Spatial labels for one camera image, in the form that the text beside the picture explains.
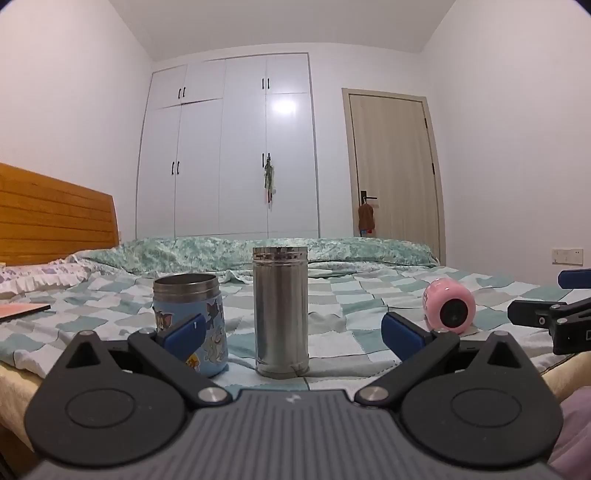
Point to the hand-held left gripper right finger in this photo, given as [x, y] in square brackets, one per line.
[402, 336]

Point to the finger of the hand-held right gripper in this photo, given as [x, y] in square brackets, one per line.
[531, 313]
[575, 278]

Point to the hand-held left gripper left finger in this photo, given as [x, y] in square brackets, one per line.
[182, 336]

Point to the pink cup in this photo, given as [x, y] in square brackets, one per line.
[450, 304]

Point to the blue cartoon print cup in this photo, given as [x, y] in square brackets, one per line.
[210, 318]

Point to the stainless steel cup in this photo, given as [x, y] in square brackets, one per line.
[280, 314]

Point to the yellow mattress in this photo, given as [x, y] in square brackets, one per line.
[565, 376]

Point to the checkered bed sheet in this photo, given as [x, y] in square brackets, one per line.
[332, 318]

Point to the green floral quilt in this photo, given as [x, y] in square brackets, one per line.
[194, 251]

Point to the brown hanging bag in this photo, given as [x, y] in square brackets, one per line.
[366, 218]

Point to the pink cloth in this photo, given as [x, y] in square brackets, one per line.
[575, 434]

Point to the floral pillow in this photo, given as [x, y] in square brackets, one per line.
[32, 276]

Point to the red book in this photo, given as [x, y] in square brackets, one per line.
[21, 310]

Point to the beige wooden door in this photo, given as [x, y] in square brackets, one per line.
[392, 170]

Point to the wooden headboard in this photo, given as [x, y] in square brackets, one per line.
[51, 217]

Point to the hanging ornament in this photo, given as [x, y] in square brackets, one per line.
[268, 177]

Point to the white wardrobe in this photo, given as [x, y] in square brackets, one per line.
[231, 152]

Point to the wall socket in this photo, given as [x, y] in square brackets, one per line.
[568, 256]

